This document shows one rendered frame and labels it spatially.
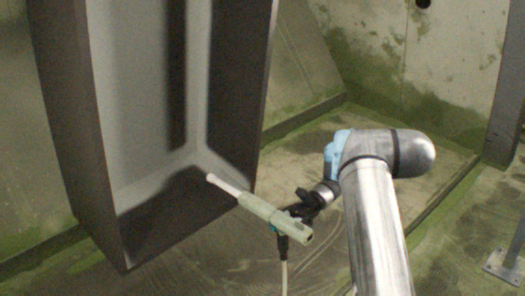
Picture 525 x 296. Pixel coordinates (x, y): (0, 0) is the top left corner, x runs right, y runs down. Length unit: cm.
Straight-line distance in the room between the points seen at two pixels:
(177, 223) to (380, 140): 87
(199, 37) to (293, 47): 158
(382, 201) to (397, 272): 16
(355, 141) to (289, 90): 201
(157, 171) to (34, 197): 72
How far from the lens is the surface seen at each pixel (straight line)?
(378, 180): 88
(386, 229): 81
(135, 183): 174
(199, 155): 184
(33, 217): 222
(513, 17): 260
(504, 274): 217
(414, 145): 99
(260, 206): 147
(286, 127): 288
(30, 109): 229
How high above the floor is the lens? 147
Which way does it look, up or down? 31 degrees down
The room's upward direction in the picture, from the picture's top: 3 degrees counter-clockwise
